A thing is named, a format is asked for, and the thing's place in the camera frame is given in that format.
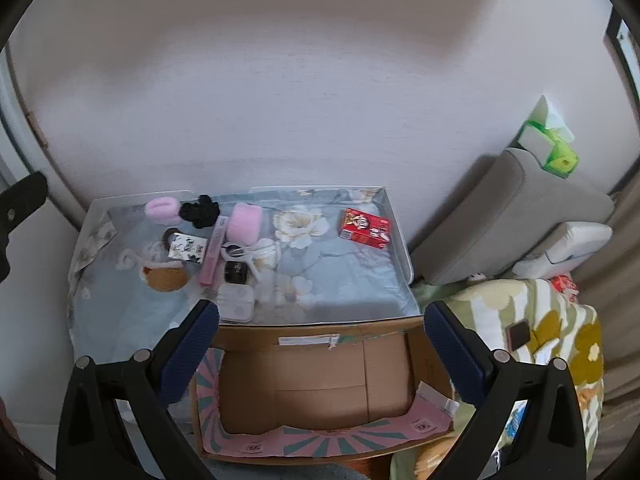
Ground red snack box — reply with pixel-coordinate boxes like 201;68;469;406
339;207;391;250

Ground white door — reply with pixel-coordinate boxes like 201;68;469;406
0;45;76;231

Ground grey cushion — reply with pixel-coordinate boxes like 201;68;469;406
410;147;615;286

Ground white scissors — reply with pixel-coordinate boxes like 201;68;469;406
220;240;277;281

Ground white lens case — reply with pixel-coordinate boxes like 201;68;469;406
216;284;258;323

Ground black scrunchie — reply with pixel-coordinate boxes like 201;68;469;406
180;194;221;228

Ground beige curtain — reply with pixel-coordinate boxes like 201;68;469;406
575;170;640;480

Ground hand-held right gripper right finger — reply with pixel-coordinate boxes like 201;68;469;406
424;301;587;480

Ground black and white printed card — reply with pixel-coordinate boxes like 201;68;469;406
167;234;208;265

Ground green tissue pack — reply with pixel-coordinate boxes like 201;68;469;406
517;95;578;176

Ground pink round container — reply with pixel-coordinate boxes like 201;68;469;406
227;201;264;243

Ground long pink box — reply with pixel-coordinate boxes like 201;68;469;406
199;214;230;288

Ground brown hair tie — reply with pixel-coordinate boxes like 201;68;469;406
161;227;188;251

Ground blue floral cloth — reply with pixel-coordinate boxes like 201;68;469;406
67;187;423;361

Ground white pillow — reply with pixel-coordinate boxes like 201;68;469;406
512;222;613;278

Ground light pink scrunchie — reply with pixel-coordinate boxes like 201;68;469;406
145;197;182;226

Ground small black jar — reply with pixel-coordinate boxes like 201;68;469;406
222;260;249;285

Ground green floral blanket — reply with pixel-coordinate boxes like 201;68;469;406
390;277;606;480

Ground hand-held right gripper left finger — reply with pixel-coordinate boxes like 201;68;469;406
56;299;221;480

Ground red patterned cloth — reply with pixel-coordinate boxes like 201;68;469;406
550;274;581;302

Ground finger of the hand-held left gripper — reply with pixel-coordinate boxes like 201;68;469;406
0;171;49;281

